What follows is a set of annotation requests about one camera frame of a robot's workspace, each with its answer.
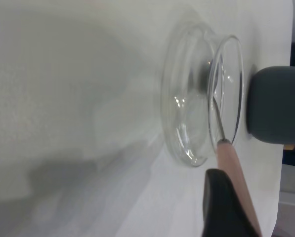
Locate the dark grey ceramic mug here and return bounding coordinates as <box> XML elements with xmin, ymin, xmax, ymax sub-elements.
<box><xmin>247</xmin><ymin>65</ymin><xmax>295</xmax><ymax>145</ymax></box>

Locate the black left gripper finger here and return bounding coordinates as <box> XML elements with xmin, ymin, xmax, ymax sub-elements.
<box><xmin>202</xmin><ymin>168</ymin><xmax>261</xmax><ymax>237</ymax></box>

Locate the pink handled metal spoon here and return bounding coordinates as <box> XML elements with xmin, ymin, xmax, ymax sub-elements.
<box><xmin>210</xmin><ymin>56</ymin><xmax>263</xmax><ymax>237</ymax></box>

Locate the clear glass round dish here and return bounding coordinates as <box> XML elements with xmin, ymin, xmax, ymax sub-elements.
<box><xmin>160</xmin><ymin>9</ymin><xmax>245</xmax><ymax>168</ymax></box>

